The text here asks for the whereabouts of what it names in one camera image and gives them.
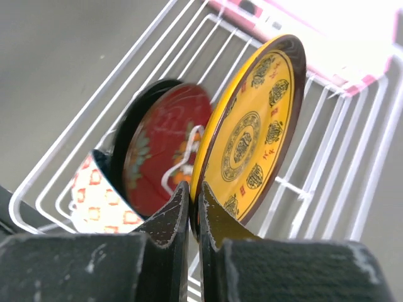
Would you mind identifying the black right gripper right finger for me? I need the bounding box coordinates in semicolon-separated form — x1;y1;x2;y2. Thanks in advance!
198;184;394;301

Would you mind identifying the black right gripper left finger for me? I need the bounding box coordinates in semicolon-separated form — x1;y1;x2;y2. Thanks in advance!
1;182;189;301

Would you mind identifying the red floral plate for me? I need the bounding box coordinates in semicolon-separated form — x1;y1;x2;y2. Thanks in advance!
122;82;212;217

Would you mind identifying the yellow patterned plate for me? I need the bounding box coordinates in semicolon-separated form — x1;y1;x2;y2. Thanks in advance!
190;35;307;237

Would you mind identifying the red white patterned bowl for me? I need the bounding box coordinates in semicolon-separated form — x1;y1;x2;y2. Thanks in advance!
69;149;144;233

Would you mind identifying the black plate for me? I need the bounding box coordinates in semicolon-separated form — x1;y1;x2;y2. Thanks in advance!
110;78;185;202

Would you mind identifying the pink binder box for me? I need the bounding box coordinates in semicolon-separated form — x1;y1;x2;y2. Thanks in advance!
208;0;402;94

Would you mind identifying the white wire dish rack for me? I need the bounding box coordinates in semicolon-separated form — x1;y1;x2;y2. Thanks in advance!
8;0;403;302

